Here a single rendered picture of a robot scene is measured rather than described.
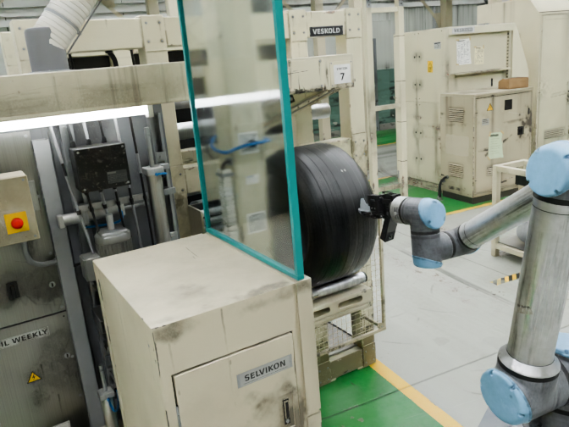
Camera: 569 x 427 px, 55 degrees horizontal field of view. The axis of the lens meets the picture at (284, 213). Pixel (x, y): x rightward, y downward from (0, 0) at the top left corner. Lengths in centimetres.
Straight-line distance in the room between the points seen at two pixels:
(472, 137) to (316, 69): 429
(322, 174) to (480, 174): 478
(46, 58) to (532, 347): 167
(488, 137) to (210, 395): 568
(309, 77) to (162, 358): 148
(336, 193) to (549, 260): 83
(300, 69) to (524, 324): 137
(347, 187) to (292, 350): 81
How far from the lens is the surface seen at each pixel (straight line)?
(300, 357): 140
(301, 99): 250
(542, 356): 153
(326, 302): 214
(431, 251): 174
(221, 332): 125
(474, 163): 657
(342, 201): 196
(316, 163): 201
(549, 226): 137
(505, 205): 165
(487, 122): 661
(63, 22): 202
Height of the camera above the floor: 177
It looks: 16 degrees down
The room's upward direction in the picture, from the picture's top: 5 degrees counter-clockwise
